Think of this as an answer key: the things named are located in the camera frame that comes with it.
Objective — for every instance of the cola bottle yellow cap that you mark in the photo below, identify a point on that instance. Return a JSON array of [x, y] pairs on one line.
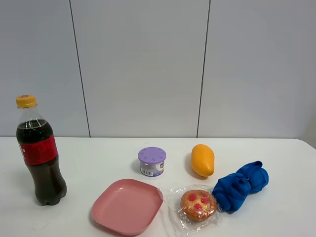
[[38, 147]]

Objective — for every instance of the purple lidded small can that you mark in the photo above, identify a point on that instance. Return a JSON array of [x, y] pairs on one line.
[[152, 161]]

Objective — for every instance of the yellow mango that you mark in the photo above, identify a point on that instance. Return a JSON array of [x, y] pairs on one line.
[[202, 160]]

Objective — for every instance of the pink plastic plate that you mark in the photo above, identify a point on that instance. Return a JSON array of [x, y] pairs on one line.
[[127, 207]]

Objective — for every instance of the wrapped fruit muffin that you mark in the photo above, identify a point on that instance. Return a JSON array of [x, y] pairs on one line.
[[189, 210]]

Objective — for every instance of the crumpled blue cloth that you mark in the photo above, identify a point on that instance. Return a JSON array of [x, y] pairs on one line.
[[232, 190]]

